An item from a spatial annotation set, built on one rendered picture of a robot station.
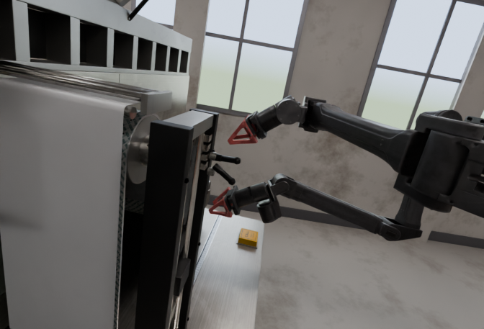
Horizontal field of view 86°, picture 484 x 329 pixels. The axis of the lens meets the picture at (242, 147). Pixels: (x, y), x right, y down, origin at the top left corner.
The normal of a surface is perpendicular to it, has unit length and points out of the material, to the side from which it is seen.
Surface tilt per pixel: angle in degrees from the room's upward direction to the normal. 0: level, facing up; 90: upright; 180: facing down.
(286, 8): 90
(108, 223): 90
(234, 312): 0
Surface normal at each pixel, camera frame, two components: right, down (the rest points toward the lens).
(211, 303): 0.18, -0.95
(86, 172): -0.14, 0.25
